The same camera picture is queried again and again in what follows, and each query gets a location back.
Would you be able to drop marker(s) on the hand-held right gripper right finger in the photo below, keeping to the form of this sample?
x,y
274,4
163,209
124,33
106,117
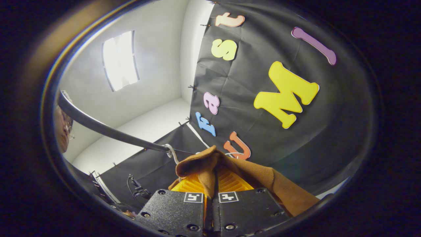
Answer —
x,y
246,210

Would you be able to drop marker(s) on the white clothes hanger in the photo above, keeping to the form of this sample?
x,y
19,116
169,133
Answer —
x,y
169,148

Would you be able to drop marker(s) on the black clothes rack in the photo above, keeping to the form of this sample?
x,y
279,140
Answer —
x,y
108,131

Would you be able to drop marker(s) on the eyeglasses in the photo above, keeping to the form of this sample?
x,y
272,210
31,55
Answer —
x,y
69,127

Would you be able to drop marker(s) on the brown shirt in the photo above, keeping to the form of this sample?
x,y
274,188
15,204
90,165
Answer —
x,y
197,161

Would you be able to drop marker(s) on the ceiling light panel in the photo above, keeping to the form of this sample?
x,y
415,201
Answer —
x,y
120,61

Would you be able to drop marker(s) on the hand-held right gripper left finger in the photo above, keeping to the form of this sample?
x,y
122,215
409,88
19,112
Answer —
x,y
171,210

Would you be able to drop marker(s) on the person's head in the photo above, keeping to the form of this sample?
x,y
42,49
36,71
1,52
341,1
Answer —
x,y
62,131

